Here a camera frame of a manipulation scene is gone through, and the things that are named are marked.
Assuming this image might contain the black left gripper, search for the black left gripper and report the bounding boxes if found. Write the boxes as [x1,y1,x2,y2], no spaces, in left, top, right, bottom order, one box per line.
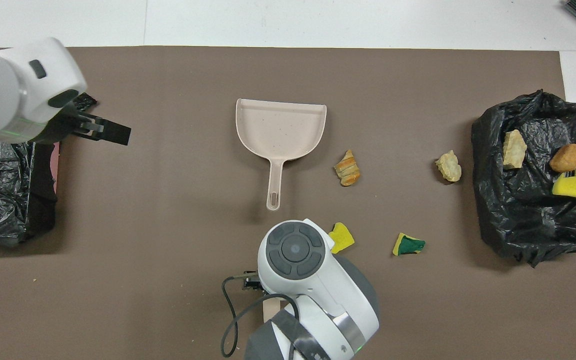
[38,102,132,146]

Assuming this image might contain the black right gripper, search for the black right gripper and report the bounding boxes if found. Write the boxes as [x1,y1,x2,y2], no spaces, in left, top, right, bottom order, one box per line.
[242,271,265,291]

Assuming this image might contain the beige hand brush black bristles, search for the beige hand brush black bristles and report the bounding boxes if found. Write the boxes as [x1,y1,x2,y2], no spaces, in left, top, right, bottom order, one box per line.
[263,295,282,324]

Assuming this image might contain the striped bread piece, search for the striped bread piece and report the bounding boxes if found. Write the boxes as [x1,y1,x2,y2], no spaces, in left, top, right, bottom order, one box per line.
[334,149,361,187]
[503,130,528,170]

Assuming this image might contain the beige plastic dustpan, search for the beige plastic dustpan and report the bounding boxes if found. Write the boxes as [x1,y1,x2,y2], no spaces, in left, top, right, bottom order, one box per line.
[235,98,328,211]

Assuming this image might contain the green and yellow sponge piece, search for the green and yellow sponge piece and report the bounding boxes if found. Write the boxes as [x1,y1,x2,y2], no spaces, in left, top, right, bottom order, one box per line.
[393,232,426,257]

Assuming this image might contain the pale bread chunk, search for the pale bread chunk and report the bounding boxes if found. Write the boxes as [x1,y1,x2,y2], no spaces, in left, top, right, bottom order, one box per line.
[435,150,463,183]

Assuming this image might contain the brown bread nugget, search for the brown bread nugget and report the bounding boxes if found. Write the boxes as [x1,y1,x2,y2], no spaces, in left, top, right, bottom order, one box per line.
[549,144,576,173]

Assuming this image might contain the black bag lined pink bin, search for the black bag lined pink bin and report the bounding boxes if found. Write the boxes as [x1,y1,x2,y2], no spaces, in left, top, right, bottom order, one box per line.
[0,92,98,246]

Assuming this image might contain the left black trash bag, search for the left black trash bag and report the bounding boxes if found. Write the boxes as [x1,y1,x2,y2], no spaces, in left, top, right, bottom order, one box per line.
[470,90,576,268]

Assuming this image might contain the brown table mat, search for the brown table mat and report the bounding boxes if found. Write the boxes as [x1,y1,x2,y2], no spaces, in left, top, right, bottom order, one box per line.
[0,46,576,360]

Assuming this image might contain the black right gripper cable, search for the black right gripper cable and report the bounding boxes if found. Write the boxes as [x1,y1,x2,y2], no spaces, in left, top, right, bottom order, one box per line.
[220,276,299,358]

